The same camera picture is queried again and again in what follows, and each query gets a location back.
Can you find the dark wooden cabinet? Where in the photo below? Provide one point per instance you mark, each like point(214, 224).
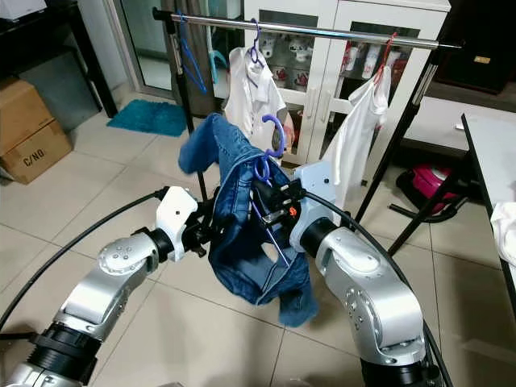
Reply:
point(480, 40)

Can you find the red hanger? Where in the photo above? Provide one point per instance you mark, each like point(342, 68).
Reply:
point(387, 50)

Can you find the purple plastic hanger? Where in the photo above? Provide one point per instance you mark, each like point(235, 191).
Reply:
point(280, 129)

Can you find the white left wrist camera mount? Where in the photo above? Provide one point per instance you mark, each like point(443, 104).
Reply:
point(177, 214)

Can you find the white cloth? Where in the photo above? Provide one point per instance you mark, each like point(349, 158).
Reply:
point(506, 234)

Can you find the white box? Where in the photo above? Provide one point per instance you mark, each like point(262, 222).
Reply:
point(20, 6)

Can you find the cardboard box printed C/NO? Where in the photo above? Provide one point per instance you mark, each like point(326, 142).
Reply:
point(40, 153)

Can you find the blue denim shorts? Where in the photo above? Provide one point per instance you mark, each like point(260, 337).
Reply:
point(234, 177)

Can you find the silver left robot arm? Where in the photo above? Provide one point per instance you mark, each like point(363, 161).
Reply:
point(121, 270)

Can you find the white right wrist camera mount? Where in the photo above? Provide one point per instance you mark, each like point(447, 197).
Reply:
point(314, 181)

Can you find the black shelf unit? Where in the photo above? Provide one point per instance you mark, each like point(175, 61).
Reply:
point(81, 44)

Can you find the grey curtain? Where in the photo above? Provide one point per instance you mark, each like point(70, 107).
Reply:
point(214, 32)

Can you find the metal clothes rack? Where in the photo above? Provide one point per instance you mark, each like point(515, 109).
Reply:
point(322, 31)

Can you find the plain cardboard box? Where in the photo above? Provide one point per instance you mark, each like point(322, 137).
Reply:
point(20, 105)

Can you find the plain white shirt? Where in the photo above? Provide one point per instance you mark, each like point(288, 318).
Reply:
point(355, 133)

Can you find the pink and black appliance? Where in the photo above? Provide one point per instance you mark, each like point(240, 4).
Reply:
point(435, 181)

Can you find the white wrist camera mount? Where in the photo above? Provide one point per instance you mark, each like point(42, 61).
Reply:
point(177, 214)
point(314, 181)

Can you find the white button shirt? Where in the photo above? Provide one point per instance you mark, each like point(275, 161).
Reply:
point(250, 97)

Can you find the white glass-door cabinet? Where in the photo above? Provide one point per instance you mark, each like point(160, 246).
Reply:
point(330, 12)

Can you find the teal floor mat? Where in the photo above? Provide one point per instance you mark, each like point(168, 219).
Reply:
point(145, 117)

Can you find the thin purple hanger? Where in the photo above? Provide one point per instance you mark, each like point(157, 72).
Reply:
point(255, 52)

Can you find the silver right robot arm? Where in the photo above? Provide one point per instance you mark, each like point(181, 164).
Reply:
point(371, 306)

